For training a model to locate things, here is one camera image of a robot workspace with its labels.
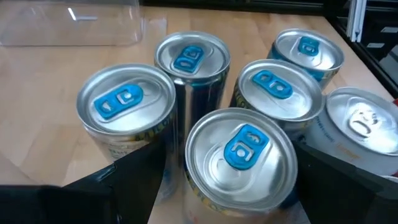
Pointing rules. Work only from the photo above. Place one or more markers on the slim silver can blue tab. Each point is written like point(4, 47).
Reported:
point(308, 49)
point(278, 88)
point(239, 158)
point(192, 56)
point(126, 99)

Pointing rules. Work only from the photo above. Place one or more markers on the red Fanta strawberry can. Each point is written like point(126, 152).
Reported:
point(396, 103)

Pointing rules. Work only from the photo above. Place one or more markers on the clear plastic bin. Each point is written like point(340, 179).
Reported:
point(62, 31)

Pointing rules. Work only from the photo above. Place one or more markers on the white soda can silver tab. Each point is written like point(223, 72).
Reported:
point(363, 124)

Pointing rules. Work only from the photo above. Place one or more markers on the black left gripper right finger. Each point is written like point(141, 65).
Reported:
point(335, 199)

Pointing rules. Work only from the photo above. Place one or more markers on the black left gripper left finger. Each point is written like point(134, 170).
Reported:
point(130, 193)

